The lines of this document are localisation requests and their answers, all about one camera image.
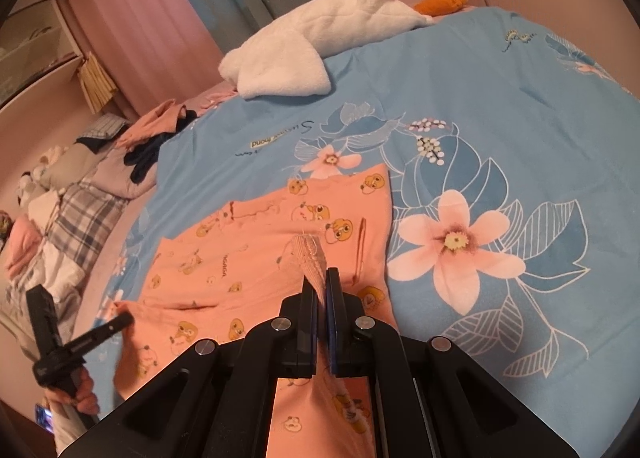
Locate white cabinet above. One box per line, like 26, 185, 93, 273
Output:
0, 0, 85, 106

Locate pink folded cloth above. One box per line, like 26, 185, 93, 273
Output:
4, 220, 45, 280

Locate white crumpled cloth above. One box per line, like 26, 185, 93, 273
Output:
5, 190, 85, 319

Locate orange cartoon print pants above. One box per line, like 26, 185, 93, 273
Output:
112, 163, 399, 458

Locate phone with lit screen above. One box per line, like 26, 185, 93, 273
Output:
34, 403, 54, 435

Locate pink pillow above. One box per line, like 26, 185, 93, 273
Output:
47, 140, 162, 200

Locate blue floral blanket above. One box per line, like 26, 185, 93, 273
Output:
75, 5, 640, 458

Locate dark navy clothes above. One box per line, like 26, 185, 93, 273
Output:
122, 107, 199, 185

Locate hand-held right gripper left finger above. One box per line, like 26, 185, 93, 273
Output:
57, 277, 319, 458

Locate plaid pillow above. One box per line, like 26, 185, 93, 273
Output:
30, 183, 129, 270

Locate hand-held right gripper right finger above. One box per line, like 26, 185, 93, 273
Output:
325, 267, 587, 458

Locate yellow hanging cloth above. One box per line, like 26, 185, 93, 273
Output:
76, 51, 119, 115

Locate plain orange garment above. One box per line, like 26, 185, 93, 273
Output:
116, 98, 185, 153

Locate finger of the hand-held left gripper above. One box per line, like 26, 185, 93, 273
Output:
62, 312, 136, 355

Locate pile of clothes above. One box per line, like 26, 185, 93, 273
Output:
70, 83, 168, 341

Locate pale plush toys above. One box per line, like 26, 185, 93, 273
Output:
16, 144, 69, 200

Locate white plush goose toy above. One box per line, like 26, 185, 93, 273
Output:
218, 0, 470, 100

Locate person's left hand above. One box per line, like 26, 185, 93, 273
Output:
46, 367, 102, 415

